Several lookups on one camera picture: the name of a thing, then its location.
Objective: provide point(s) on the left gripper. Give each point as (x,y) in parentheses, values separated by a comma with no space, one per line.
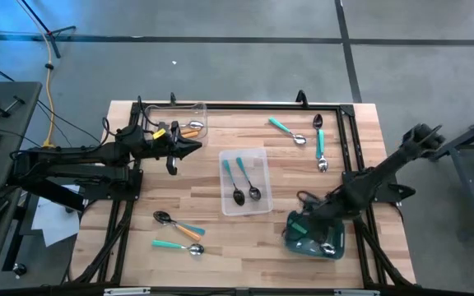
(150,146)

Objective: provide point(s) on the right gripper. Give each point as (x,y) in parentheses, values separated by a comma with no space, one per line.
(319,218)

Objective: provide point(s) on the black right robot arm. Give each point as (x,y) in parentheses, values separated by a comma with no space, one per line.
(377,174)

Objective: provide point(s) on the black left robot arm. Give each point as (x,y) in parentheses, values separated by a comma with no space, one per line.
(76,155)

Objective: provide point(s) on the yellow tape tag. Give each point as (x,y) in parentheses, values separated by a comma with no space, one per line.
(159,133)

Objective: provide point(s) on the teal plastic bin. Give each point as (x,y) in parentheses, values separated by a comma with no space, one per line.
(294,248)

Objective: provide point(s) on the clear rectangular plastic bin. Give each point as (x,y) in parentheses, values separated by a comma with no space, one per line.
(261,164)

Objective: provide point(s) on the white paper sheet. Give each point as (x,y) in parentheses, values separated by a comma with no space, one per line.
(56,218)

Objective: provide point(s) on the black tripod stand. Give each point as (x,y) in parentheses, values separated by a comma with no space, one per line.
(55,46)

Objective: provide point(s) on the grey office desk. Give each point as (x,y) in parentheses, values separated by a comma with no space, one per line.
(10,103)

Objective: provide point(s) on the black frame clamp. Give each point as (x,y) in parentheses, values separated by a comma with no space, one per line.
(301,98)
(173,98)

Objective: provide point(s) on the black aluminium rig frame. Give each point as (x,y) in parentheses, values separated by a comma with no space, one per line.
(241,106)

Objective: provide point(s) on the silver mounting bracket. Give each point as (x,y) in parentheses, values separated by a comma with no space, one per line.
(126,291)
(356,292)

